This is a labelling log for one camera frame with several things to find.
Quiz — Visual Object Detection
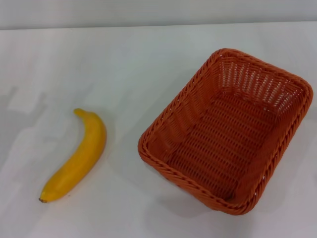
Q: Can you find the yellow banana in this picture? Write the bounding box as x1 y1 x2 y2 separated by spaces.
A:
38 108 107 204

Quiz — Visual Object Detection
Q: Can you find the orange woven plastic basket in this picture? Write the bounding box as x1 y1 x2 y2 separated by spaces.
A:
137 48 314 216

